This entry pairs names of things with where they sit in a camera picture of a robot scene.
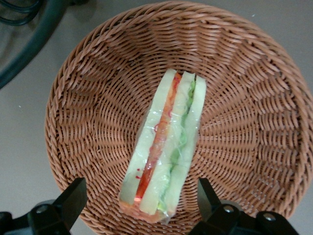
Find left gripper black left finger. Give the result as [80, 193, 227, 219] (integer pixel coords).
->
[27, 178, 88, 235]

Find empty brown wicker basket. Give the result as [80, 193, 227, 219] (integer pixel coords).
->
[45, 0, 313, 235]

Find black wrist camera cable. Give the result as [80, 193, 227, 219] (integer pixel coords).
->
[0, 0, 68, 90]

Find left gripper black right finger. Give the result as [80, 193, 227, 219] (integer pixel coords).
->
[188, 178, 242, 235]

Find plastic-wrapped sandwich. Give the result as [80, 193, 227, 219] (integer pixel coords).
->
[118, 69, 207, 225]

